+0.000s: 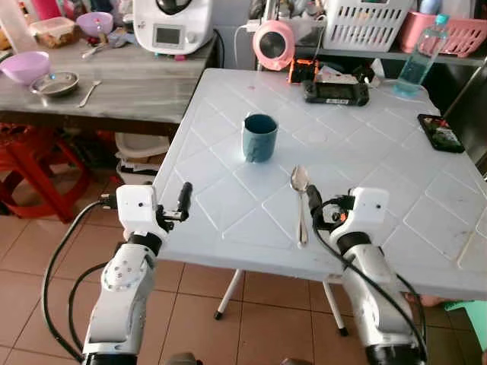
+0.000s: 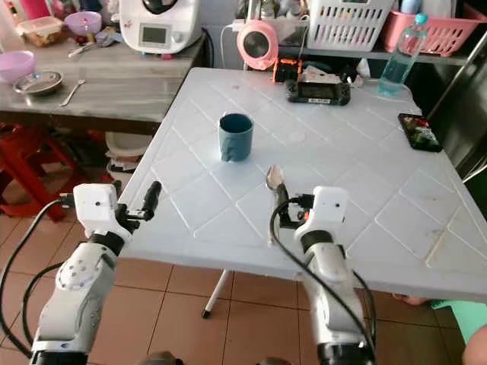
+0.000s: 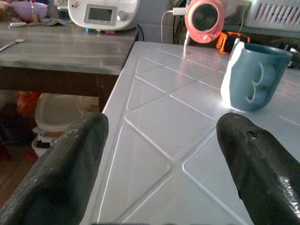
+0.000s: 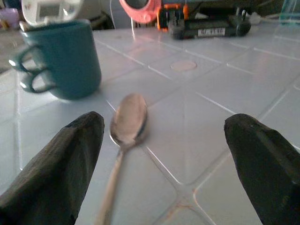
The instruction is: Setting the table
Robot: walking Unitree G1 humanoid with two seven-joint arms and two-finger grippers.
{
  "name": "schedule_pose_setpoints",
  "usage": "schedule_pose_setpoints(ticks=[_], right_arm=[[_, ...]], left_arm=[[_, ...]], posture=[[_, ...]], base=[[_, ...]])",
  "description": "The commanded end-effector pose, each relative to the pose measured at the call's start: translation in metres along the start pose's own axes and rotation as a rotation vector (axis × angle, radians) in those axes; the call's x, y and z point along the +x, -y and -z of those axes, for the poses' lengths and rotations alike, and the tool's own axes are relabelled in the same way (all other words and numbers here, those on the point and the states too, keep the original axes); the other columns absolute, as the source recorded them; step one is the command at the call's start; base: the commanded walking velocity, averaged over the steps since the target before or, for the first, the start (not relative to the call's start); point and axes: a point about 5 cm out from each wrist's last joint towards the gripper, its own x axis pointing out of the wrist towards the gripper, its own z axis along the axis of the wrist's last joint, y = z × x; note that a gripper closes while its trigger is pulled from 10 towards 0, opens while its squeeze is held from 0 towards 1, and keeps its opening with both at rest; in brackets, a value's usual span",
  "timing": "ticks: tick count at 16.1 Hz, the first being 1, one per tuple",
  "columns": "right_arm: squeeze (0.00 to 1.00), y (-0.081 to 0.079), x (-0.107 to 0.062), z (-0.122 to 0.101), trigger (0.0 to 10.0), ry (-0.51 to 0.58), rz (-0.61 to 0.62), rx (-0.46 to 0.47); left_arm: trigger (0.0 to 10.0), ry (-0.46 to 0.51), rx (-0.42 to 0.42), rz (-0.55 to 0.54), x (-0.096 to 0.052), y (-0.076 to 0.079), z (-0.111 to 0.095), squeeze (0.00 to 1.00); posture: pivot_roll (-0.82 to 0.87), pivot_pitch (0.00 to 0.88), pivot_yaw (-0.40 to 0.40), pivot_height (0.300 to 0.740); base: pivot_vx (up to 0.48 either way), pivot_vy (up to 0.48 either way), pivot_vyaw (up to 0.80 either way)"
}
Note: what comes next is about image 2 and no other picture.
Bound green plastic stool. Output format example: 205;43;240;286
429;298;487;344

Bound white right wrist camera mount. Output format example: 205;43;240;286
297;186;349;233

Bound clear bottle with blue liquid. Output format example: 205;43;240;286
376;13;429;98

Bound black smartphone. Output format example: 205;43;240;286
397;113;444;154

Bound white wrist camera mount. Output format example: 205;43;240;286
73;182;121;236
297;186;349;233

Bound small purple bowl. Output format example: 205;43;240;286
64;11;104;40

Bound white kitchen machine with display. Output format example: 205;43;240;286
119;0;203;56

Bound pink round appliance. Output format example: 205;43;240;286
236;18;281;71

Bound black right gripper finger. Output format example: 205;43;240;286
273;182;292;229

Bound long metal spoon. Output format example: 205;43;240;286
265;165;286;249

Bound black handheld controller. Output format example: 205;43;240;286
285;78;353;107

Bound metal spoon beside small bowl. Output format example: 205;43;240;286
68;40;116;60

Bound red plastic stool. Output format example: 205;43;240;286
0;124;82;223

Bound white plastic bucket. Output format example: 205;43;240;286
103;132;150;186

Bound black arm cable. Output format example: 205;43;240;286
0;196;81;358
269;199;378;361

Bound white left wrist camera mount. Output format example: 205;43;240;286
73;182;121;236

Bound blue plastic cup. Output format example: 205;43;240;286
218;113;255;163

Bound orange and black device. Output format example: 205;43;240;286
271;58;306;84

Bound large purple plastic bowl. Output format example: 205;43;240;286
0;49;37;85

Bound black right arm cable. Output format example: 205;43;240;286
269;199;378;361

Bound grey wooden side table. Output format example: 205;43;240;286
0;30;208;138

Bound short metal spoon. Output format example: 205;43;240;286
59;78;87;108

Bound pink plastic basket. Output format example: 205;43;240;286
382;8;487;59

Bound white table leg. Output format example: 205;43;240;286
201;269;234;319

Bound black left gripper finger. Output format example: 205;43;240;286
143;180;163;221

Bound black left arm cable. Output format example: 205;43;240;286
0;196;81;358

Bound white plastic basket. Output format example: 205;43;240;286
306;0;397;53

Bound clear plastic food container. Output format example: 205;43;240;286
14;16;64;47

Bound steel plate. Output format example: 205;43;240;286
12;70;65;97

